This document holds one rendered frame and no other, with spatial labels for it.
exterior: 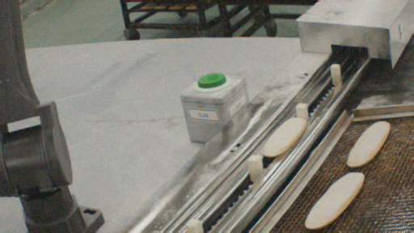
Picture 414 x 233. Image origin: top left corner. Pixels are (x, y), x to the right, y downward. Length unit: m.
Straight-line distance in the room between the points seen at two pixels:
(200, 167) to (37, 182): 0.22
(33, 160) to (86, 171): 0.27
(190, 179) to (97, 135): 0.30
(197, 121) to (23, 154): 0.33
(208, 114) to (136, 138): 0.14
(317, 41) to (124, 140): 0.35
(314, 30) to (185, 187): 0.41
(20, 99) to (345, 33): 0.57
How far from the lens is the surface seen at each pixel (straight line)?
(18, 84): 0.76
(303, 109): 0.94
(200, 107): 0.97
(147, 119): 1.12
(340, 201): 0.66
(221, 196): 0.82
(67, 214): 0.82
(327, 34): 1.12
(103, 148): 1.06
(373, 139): 0.76
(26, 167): 0.75
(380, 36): 1.08
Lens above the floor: 1.28
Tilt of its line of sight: 25 degrees down
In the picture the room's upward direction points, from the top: 12 degrees counter-clockwise
